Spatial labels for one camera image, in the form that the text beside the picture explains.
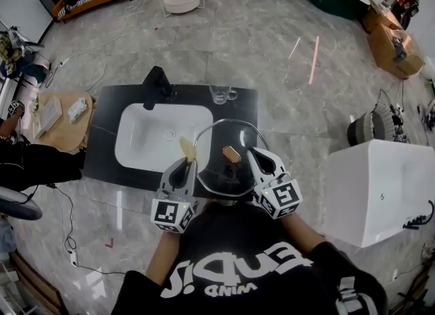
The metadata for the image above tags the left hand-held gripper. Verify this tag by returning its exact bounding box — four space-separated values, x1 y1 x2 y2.
150 156 200 235

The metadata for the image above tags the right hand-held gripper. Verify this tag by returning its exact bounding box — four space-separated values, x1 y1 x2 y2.
245 146 304 220

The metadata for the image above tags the yellow sponge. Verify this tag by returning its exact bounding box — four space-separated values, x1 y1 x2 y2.
178 136 199 165

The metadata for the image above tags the glass pot lid wooden knob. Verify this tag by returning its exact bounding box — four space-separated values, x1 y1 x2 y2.
194 119 270 203

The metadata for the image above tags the person's left forearm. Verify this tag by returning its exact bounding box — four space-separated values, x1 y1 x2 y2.
145 227 181 284

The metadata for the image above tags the person's right forearm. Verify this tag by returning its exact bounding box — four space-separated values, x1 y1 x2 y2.
281 212 328 257

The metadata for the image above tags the white sink basin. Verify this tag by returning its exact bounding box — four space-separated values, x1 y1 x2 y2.
114 102 215 173

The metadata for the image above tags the black sink vanity unit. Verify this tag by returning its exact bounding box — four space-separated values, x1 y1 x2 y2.
82 83 260 199

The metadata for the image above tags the clear glass mug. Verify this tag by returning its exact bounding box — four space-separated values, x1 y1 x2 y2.
208 84 239 105

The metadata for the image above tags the black faucet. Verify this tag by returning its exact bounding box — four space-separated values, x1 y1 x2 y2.
141 65 177 111

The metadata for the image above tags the person's black printed t-shirt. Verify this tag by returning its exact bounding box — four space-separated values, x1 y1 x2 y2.
111 200 389 315

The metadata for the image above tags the grey black round stool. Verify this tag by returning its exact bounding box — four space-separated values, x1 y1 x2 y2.
347 103 396 148

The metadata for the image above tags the white bathtub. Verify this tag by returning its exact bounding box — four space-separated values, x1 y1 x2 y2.
321 138 435 249

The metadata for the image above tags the pink stick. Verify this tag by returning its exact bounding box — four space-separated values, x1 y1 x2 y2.
307 35 321 86

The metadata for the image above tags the white stick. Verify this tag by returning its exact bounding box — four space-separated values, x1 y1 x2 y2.
288 36 302 61

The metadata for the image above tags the wet wipes packet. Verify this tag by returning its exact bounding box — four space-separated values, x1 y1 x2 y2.
67 97 90 125

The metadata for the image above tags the small wooden side table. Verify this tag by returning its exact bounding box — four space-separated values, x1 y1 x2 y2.
33 90 97 154

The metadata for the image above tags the white flat box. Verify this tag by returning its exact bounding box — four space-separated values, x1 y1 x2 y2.
35 97 65 140

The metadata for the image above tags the black bath tap fitting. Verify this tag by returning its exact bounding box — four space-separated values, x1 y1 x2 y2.
402 199 435 231

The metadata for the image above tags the grey chair base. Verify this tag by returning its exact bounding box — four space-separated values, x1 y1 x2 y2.
0 185 44 222

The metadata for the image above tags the wooden crate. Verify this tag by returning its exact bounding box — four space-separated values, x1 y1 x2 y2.
361 0 426 80

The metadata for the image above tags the black floor cable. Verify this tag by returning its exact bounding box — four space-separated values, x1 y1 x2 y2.
46 182 127 276

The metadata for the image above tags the white floor cable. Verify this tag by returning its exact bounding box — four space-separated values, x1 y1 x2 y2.
59 3 141 68

